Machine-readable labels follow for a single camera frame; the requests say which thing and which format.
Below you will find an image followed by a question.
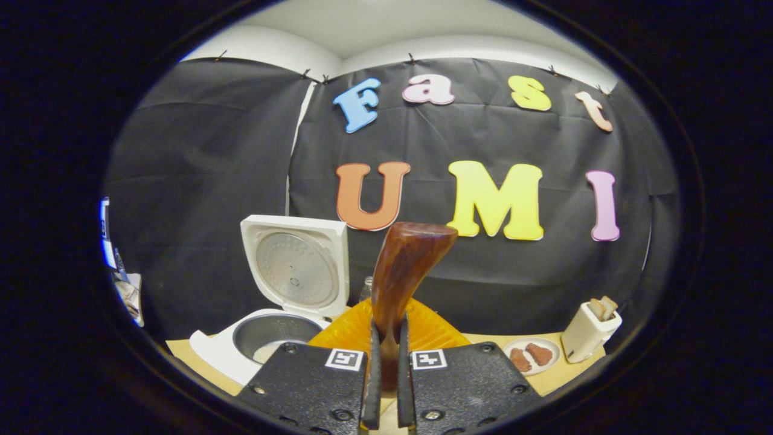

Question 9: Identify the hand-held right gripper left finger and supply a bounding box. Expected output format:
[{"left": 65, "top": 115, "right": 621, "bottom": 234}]
[{"left": 234, "top": 299, "right": 382, "bottom": 435}]

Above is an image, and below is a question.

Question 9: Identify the brown wooden spoon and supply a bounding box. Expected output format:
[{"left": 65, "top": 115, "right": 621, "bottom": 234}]
[{"left": 370, "top": 222, "right": 459, "bottom": 392}]

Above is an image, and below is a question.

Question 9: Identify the white rice cooker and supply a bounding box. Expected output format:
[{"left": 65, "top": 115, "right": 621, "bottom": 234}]
[{"left": 189, "top": 214, "right": 351, "bottom": 387}]

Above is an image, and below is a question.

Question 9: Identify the white round plate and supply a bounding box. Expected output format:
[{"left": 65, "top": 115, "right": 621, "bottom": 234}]
[{"left": 502, "top": 338, "right": 562, "bottom": 377}]

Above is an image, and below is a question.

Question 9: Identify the computer monitor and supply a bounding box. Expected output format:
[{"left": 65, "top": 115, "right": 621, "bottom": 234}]
[{"left": 99, "top": 198, "right": 117, "bottom": 270}]

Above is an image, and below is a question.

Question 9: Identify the black backdrop cloth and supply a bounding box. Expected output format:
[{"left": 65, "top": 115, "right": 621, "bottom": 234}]
[{"left": 103, "top": 57, "right": 681, "bottom": 355}]

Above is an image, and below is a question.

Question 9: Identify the white toaster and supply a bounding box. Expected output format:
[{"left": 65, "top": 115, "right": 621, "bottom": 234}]
[{"left": 560, "top": 300, "right": 623, "bottom": 364}]

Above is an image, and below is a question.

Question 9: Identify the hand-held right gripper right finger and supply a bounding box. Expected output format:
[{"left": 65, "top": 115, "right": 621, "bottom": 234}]
[{"left": 397, "top": 299, "right": 541, "bottom": 435}]

